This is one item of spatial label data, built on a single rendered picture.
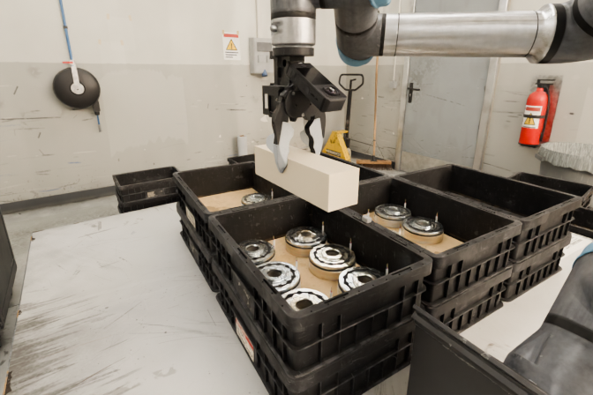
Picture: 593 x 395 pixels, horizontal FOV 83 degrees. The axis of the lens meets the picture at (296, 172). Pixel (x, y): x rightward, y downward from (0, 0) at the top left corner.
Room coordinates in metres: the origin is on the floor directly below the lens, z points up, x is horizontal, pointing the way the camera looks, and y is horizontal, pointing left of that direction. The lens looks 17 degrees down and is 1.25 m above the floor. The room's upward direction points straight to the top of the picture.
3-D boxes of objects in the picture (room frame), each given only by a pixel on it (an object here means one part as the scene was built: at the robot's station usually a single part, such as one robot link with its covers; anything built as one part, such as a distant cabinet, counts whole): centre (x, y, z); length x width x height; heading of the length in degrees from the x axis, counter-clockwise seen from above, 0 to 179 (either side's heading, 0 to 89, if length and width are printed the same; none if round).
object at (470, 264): (0.77, -0.28, 0.87); 0.40 x 0.30 x 0.11; 31
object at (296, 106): (0.61, 0.01, 1.23); 0.09 x 0.08 x 0.12; 34
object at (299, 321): (0.62, -0.02, 0.92); 0.40 x 0.30 x 0.02; 31
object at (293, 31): (0.60, 0.01, 1.31); 0.08 x 0.08 x 0.05
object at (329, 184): (0.59, -0.01, 1.08); 0.24 x 0.06 x 0.06; 34
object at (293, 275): (0.58, 0.04, 0.86); 0.10 x 0.10 x 0.01
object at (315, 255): (0.65, -0.08, 0.86); 0.10 x 0.10 x 0.01
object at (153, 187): (2.09, 0.97, 0.37); 0.40 x 0.30 x 0.45; 124
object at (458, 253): (0.77, -0.28, 0.92); 0.40 x 0.30 x 0.02; 31
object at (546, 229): (0.92, -0.54, 0.87); 0.40 x 0.30 x 0.11; 31
